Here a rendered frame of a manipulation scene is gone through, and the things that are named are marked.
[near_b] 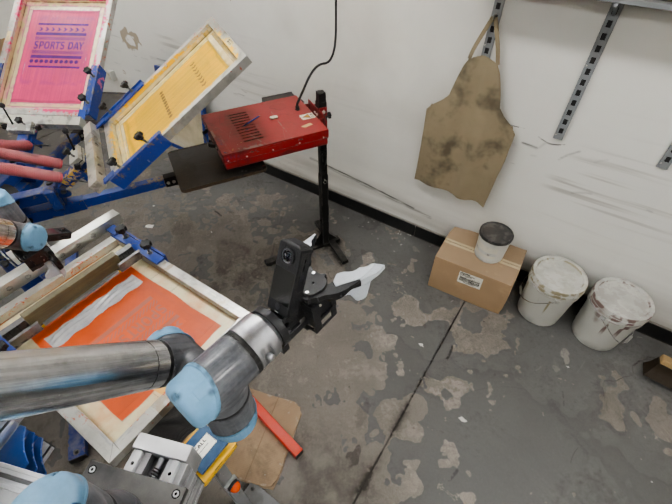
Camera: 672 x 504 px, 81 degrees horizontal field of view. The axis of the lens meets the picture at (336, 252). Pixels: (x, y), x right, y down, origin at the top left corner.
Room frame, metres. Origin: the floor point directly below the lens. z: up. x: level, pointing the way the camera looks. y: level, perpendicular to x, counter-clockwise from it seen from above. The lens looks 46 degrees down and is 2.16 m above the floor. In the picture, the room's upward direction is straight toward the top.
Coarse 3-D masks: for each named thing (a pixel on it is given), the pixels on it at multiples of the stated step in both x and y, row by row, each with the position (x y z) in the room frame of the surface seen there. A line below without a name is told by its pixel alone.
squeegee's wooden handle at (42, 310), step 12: (96, 264) 0.99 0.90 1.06; (108, 264) 1.01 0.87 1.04; (84, 276) 0.93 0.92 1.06; (96, 276) 0.96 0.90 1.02; (60, 288) 0.88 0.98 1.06; (72, 288) 0.89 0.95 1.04; (84, 288) 0.91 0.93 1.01; (48, 300) 0.82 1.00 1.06; (60, 300) 0.85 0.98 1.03; (72, 300) 0.87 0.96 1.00; (24, 312) 0.77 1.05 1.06; (36, 312) 0.78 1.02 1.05; (48, 312) 0.80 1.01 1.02
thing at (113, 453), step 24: (72, 264) 1.05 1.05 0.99; (168, 264) 1.05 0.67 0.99; (48, 288) 0.94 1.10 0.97; (192, 288) 0.94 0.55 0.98; (0, 312) 0.82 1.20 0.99; (240, 312) 0.82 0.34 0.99; (72, 408) 0.48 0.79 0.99; (168, 408) 0.49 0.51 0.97; (96, 432) 0.41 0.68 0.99; (144, 432) 0.41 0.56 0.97; (120, 456) 0.35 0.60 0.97
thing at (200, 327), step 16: (128, 272) 1.04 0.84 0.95; (112, 288) 0.96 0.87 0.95; (144, 288) 0.96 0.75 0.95; (160, 288) 0.96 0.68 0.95; (128, 304) 0.88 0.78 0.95; (176, 304) 0.88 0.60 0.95; (112, 320) 0.81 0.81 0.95; (192, 320) 0.81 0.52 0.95; (208, 320) 0.81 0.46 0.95; (192, 336) 0.74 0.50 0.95; (208, 336) 0.74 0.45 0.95
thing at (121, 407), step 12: (84, 300) 0.90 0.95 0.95; (72, 312) 0.85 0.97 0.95; (48, 324) 0.79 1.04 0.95; (60, 324) 0.79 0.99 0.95; (96, 324) 0.79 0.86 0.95; (108, 324) 0.79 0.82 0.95; (36, 336) 0.74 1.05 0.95; (72, 336) 0.74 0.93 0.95; (84, 336) 0.74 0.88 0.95; (96, 336) 0.74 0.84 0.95; (120, 396) 0.53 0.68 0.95; (132, 396) 0.53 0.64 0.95; (144, 396) 0.53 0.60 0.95; (108, 408) 0.49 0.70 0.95; (120, 408) 0.49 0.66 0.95; (132, 408) 0.49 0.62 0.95
